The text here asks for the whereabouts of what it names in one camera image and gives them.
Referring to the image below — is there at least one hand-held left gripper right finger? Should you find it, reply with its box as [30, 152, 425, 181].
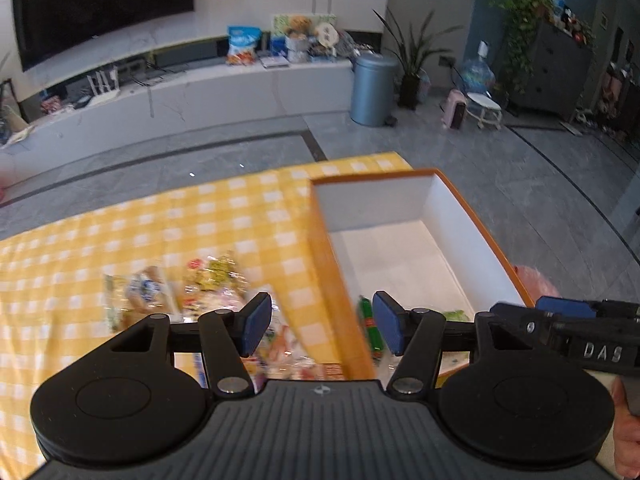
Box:
[372, 291, 536, 401]

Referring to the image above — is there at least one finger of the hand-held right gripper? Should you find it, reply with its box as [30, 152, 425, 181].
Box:
[491, 302, 569, 349]
[536, 296, 640, 320]

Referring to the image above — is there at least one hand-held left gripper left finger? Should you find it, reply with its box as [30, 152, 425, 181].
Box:
[107, 292, 274, 400]

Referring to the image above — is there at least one green sausage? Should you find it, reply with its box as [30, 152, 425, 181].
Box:
[357, 296, 387, 362]

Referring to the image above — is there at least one clear mixed snack bag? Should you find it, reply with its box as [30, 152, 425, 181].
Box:
[249, 285, 352, 382]

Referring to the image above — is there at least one checkered print snack packet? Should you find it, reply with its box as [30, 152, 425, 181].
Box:
[180, 252, 252, 311]

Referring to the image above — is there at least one orange cardboard box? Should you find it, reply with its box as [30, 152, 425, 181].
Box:
[306, 168, 537, 387]

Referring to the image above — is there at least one clear biscuit packet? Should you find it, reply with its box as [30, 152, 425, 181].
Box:
[102, 264, 182, 334]

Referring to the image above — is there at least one person's right hand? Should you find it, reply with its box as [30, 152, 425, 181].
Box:
[611, 376, 640, 480]

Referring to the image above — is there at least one yellow checkered tablecloth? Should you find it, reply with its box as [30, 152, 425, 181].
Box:
[0, 152, 417, 480]

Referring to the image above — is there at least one white round stool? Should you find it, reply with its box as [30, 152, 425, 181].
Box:
[465, 92, 504, 131]

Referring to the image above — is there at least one small white heater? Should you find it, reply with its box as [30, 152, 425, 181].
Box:
[440, 88, 467, 131]

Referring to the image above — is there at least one grey cabinet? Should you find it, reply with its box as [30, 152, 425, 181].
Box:
[514, 22, 594, 121]

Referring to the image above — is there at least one blue-grey trash can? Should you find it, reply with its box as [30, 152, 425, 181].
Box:
[349, 52, 400, 127]

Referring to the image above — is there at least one white marble tv console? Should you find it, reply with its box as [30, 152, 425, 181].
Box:
[0, 35, 355, 182]

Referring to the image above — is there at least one blue water jug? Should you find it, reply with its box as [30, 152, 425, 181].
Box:
[459, 41, 496, 95]

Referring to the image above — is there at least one tall leafy potted plant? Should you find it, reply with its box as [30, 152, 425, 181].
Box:
[372, 7, 452, 111]

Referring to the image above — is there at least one blue snack bag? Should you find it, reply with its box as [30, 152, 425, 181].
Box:
[227, 25, 263, 67]

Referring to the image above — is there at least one white router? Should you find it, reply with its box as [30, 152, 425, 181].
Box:
[86, 66, 122, 102]

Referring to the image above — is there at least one teddy bear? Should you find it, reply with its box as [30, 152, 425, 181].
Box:
[286, 15, 314, 64]

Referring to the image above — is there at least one round paper fan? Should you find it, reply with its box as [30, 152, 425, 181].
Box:
[314, 22, 338, 56]

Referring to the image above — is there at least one trailing ivy plant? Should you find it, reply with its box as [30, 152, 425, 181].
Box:
[459, 0, 557, 97]

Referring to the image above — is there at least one green picture card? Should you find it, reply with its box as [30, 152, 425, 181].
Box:
[271, 12, 336, 37]

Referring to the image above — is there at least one black television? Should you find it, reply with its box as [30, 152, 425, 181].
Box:
[11, 0, 195, 74]

